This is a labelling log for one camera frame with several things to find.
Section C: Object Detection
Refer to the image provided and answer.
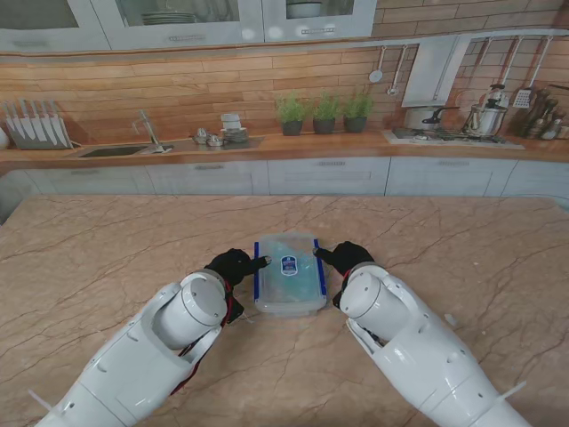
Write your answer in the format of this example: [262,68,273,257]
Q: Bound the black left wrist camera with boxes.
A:
[223,296,246,325]

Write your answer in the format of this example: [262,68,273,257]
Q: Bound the red black left arm cable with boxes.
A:
[170,276,236,398]

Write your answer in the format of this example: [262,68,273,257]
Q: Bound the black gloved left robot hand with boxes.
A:
[202,247,274,294]

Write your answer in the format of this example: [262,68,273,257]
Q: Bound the white zip tie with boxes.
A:
[496,380,529,402]
[27,388,55,411]

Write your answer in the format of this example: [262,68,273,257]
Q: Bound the clear plastic crate lid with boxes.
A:
[252,230,329,313]

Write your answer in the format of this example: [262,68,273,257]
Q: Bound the clear bubble film sheet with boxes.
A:
[260,238,320,304]

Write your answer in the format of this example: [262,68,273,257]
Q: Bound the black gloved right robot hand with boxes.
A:
[313,240,377,285]

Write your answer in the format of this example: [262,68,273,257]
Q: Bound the printed kitchen backdrop banner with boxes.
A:
[0,0,569,199]

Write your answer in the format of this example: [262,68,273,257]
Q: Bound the clear plastic crate blue handles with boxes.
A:
[252,230,330,318]

